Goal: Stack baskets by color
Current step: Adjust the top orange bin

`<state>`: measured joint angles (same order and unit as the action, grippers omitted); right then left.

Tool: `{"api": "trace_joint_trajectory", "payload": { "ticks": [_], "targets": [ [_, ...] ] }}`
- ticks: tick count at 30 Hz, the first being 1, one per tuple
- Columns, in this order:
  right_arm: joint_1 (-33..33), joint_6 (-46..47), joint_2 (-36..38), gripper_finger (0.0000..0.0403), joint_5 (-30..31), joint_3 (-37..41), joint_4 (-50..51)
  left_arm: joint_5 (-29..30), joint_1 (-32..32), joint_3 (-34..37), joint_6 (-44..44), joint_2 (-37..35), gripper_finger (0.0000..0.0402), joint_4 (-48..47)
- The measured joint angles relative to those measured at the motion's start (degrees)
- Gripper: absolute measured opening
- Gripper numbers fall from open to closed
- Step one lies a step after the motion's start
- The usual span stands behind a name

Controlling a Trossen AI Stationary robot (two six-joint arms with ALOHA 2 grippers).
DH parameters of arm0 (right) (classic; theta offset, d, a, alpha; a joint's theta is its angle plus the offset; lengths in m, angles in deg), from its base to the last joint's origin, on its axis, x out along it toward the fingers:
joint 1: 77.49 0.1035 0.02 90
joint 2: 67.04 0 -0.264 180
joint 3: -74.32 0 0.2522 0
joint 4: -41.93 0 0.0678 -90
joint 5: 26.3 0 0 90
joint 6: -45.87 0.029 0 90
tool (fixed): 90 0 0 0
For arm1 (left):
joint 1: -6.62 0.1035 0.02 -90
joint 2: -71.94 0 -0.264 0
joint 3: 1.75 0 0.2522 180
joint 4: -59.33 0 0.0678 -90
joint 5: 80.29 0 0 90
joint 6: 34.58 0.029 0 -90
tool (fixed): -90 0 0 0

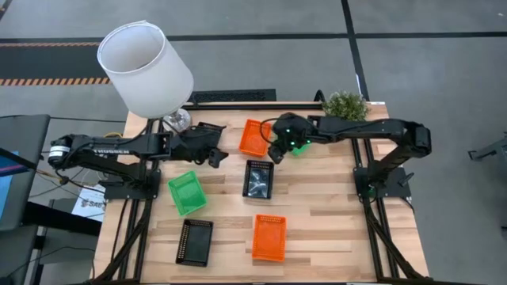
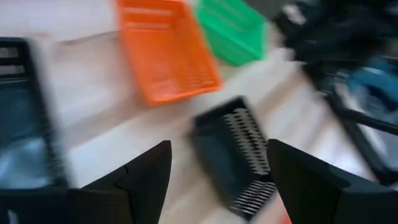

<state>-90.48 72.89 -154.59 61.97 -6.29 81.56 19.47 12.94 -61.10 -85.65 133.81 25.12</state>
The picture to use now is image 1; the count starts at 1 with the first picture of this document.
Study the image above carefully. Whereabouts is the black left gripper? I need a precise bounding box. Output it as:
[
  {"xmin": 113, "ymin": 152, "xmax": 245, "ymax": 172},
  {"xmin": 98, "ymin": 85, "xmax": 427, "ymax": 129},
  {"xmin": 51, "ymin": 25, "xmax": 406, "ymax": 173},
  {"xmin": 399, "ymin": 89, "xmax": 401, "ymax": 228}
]
[{"xmin": 170, "ymin": 121, "xmax": 230, "ymax": 168}]

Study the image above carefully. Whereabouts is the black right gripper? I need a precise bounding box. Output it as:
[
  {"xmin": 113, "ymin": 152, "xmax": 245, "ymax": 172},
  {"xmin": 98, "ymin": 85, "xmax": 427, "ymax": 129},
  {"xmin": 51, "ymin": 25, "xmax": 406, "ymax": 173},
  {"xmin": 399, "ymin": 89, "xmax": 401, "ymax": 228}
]
[{"xmin": 268, "ymin": 112, "xmax": 318, "ymax": 165}]

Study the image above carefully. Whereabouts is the orange plastic basket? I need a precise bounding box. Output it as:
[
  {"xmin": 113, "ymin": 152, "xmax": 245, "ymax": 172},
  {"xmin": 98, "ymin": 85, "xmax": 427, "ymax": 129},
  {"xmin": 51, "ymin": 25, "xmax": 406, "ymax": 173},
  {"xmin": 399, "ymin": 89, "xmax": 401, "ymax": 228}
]
[
  {"xmin": 238, "ymin": 118, "xmax": 274, "ymax": 158},
  {"xmin": 251, "ymin": 214, "xmax": 288, "ymax": 263}
]

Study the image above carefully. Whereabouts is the black plastic basket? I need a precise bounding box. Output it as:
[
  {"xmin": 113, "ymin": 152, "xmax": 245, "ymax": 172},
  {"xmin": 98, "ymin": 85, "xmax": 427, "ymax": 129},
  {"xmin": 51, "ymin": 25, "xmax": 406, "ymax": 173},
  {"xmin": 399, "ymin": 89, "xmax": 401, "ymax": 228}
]
[
  {"xmin": 242, "ymin": 159, "xmax": 275, "ymax": 200},
  {"xmin": 175, "ymin": 218, "xmax": 215, "ymax": 268}
]

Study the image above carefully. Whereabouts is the green plastic basket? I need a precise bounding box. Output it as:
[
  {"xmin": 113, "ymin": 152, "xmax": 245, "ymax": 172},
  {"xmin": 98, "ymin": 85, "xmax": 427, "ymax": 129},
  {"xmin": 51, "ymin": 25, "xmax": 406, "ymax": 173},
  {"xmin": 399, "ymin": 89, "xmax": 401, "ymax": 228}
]
[{"xmin": 166, "ymin": 170, "xmax": 208, "ymax": 218}]

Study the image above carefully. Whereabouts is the black keyboard bar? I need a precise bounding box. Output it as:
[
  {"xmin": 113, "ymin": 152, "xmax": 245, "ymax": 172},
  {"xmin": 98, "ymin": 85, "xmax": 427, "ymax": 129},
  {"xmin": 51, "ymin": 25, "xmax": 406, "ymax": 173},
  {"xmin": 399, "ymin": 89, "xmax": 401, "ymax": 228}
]
[{"xmin": 187, "ymin": 89, "xmax": 277, "ymax": 104}]

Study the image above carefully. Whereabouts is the artificial plant in striped pot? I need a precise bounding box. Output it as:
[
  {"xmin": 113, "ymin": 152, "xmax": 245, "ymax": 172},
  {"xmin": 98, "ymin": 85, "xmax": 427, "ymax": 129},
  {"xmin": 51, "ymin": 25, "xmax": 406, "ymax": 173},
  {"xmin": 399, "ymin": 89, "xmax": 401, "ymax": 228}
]
[{"xmin": 321, "ymin": 90, "xmax": 370, "ymax": 123}]

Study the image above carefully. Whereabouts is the white shade table lamp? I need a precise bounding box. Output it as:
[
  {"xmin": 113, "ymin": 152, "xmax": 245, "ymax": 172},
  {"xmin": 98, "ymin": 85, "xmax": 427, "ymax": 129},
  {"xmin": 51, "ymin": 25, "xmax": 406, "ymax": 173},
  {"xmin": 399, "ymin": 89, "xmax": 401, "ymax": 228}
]
[{"xmin": 97, "ymin": 20, "xmax": 195, "ymax": 134}]

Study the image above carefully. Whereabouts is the white printed paper sheet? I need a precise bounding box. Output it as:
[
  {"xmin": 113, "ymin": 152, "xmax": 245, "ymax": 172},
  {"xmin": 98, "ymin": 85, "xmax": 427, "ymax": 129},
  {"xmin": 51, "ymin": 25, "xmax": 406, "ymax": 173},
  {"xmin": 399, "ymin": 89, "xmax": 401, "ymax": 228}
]
[{"xmin": 71, "ymin": 184, "xmax": 107, "ymax": 222}]

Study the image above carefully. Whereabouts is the grey desk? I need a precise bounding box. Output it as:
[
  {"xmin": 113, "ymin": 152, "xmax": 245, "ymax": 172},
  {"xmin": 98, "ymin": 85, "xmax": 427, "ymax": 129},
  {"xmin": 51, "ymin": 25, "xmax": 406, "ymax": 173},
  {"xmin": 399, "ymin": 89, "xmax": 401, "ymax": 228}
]
[{"xmin": 0, "ymin": 114, "xmax": 51, "ymax": 233}]

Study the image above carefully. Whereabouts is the grey stand leg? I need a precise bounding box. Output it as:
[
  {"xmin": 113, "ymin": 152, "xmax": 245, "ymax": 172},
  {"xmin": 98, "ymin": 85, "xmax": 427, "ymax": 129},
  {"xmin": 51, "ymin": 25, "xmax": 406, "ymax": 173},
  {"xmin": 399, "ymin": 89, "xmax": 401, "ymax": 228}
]
[{"xmin": 467, "ymin": 133, "xmax": 507, "ymax": 162}]

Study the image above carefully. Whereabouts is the black cable loop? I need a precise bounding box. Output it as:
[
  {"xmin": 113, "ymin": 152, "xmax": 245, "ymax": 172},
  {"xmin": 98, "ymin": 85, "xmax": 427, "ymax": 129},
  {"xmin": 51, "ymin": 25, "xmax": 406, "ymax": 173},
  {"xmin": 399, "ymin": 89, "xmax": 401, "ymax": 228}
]
[{"xmin": 258, "ymin": 116, "xmax": 279, "ymax": 144}]

